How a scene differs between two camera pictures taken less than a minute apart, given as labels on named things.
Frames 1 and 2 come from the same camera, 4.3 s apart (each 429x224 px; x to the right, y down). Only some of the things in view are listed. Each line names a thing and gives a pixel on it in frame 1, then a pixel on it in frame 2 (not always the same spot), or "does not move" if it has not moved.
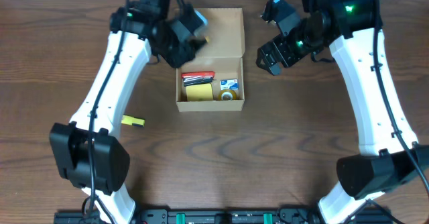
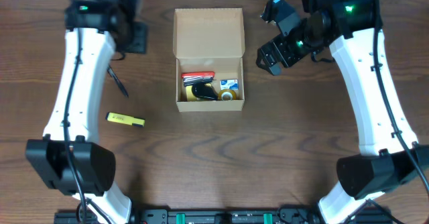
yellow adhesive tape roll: x=230 y=92 does not move
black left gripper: x=182 y=54 → x=135 y=39
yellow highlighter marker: x=131 y=120 does not move
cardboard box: x=223 y=54 does not move
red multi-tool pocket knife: x=196 y=78 does not move
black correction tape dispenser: x=196 y=43 → x=201 y=90
